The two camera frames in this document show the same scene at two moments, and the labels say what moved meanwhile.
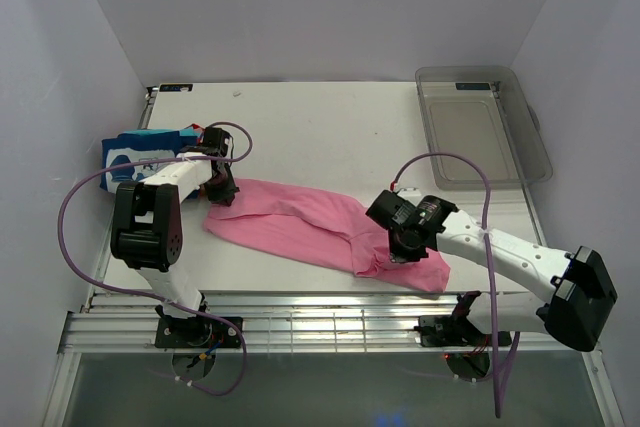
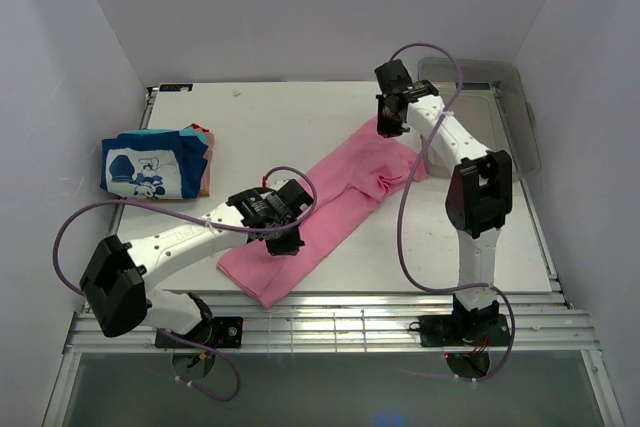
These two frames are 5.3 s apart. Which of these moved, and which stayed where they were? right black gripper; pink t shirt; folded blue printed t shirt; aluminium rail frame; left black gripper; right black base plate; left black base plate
Moved: pink t shirt; right black gripper; left black gripper
Stayed: right black base plate; aluminium rail frame; folded blue printed t shirt; left black base plate
